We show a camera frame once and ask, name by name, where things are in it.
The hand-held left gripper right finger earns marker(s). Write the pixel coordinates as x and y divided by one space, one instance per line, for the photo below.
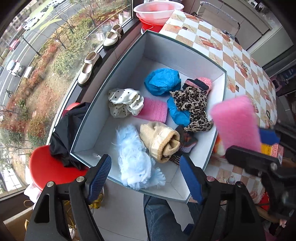
190 178

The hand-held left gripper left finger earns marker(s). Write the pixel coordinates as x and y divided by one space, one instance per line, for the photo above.
100 176

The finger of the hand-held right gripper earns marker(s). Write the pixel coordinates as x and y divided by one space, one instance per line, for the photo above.
252 160
269 136

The pink sponge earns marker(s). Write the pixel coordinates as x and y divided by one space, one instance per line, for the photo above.
235 122
152 110

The light blue fluffy scarf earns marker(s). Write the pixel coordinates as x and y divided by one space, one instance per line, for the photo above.
134 160

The dark patterned sock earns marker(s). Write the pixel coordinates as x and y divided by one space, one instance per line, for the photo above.
186 141

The beige knit sock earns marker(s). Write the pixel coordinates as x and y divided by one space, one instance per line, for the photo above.
157 139

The blue terry cloth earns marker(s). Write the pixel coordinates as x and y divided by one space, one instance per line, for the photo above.
161 81
179 113

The leopard print cloth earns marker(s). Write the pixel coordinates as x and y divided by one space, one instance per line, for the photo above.
192 104

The cream polka dot scrunchie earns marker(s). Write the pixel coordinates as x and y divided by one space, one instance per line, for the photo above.
124 102

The pink black knit sock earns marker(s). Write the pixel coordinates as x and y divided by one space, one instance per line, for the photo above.
201 83

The grey cardboard box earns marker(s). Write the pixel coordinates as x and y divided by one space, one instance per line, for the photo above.
138 58

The red patterned box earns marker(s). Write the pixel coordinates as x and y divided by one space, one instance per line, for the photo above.
275 149

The person's leg in jeans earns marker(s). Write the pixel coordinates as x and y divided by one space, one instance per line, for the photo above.
166 220

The black cloth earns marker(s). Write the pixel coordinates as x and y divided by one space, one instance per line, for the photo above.
67 132

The checkered patterned tablecloth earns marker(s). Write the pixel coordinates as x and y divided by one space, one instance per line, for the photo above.
231 58

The brown cardboard box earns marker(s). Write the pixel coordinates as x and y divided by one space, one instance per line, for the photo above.
16 227

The white car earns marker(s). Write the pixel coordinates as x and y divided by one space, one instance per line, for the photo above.
15 68

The red plastic basin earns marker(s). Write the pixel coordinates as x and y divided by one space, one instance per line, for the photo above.
150 26

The red car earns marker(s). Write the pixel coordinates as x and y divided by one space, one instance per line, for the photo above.
14 44

